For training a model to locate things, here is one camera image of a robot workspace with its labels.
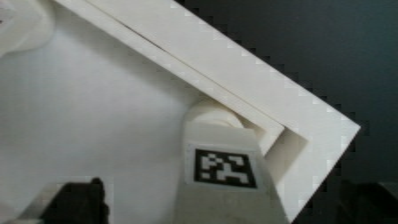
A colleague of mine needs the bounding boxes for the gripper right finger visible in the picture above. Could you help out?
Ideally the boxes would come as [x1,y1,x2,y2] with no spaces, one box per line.
[336,181,398,224]

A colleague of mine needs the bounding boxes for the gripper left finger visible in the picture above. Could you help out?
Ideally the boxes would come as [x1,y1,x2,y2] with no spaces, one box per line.
[20,178,110,224]

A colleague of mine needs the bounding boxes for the white square tabletop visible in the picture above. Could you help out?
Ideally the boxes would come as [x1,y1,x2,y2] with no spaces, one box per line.
[0,0,215,224]

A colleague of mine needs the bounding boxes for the white U-shaped obstacle fence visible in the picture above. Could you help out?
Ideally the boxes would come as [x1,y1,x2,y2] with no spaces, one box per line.
[87,0,362,224]

